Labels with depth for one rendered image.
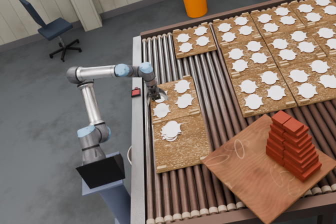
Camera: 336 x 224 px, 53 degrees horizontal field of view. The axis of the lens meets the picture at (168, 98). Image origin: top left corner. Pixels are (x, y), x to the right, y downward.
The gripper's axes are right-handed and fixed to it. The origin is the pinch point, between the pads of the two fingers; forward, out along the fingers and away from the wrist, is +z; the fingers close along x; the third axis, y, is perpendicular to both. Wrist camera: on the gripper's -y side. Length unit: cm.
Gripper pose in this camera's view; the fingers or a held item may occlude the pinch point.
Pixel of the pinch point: (158, 102)
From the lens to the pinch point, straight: 239.0
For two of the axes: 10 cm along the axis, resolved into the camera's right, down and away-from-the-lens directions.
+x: 9.7, -2.3, -0.8
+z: 2.3, 7.2, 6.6
